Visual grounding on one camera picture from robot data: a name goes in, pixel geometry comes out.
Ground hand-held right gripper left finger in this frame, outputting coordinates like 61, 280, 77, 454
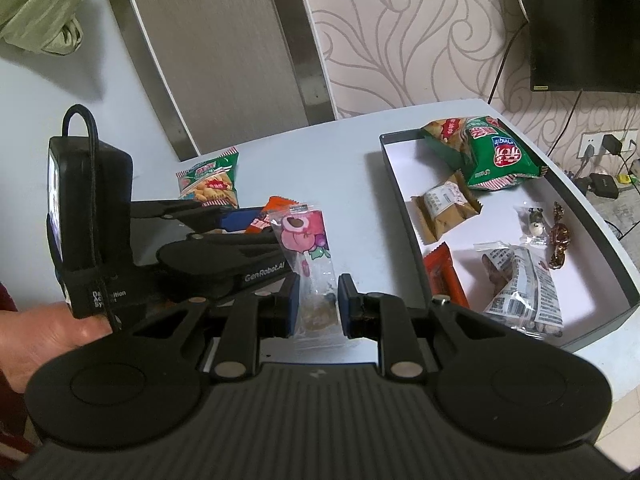
131, 272, 302, 382

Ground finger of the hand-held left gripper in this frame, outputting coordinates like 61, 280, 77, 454
131, 199, 267, 235
187, 230, 284, 261

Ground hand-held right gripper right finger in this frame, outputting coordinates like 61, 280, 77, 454
337, 274, 508, 382

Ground orange snack packet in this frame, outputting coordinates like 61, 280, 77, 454
422, 241, 471, 311
244, 196, 309, 235

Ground pink lollipop packet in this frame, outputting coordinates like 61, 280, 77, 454
265, 202, 346, 347

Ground tan snack packet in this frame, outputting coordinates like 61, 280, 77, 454
411, 171, 484, 246

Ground clear biscuit snack bag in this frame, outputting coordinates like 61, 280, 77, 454
474, 242, 564, 339

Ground clear panda candy packet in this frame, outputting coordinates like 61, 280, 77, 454
520, 201, 551, 246

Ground brown candy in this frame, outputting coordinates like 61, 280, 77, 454
547, 201, 574, 269

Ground black shallow box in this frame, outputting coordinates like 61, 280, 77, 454
379, 110, 640, 354

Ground person's left hand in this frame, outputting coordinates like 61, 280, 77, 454
0, 301, 114, 397

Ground green prawn cracker bag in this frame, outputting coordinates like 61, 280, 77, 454
175, 146, 241, 210

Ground grey chair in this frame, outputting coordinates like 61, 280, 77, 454
97, 0, 342, 163

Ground large green snack bag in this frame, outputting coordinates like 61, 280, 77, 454
420, 115, 549, 192

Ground green cloth bundle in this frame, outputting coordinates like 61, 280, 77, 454
0, 0, 87, 57

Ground small black device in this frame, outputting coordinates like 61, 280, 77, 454
589, 172, 622, 199

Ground black television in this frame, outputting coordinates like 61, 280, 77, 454
517, 0, 640, 95

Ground black cord loop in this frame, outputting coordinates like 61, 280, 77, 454
62, 104, 122, 332

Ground black television cable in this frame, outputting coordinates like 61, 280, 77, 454
487, 10, 532, 106

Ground white wall socket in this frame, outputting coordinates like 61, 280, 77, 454
577, 129, 640, 162

